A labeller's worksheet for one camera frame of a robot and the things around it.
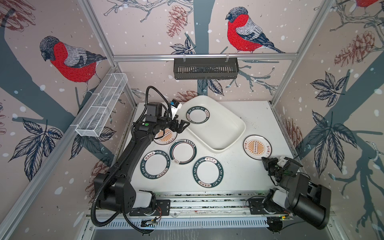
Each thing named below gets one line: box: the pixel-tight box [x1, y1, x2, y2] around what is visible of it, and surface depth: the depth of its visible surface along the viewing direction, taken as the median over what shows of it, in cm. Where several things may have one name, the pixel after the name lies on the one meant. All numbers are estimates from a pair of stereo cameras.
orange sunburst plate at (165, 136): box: [153, 128, 178, 145], surface depth 100 cm
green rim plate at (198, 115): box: [185, 106, 211, 124], surface depth 113 cm
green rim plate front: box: [192, 156, 224, 189], surface depth 87 cm
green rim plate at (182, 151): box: [169, 139, 198, 165], surface depth 95 cm
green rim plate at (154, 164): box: [140, 150, 171, 180], surface depth 90 cm
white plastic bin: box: [178, 95, 246, 152], surface depth 108 cm
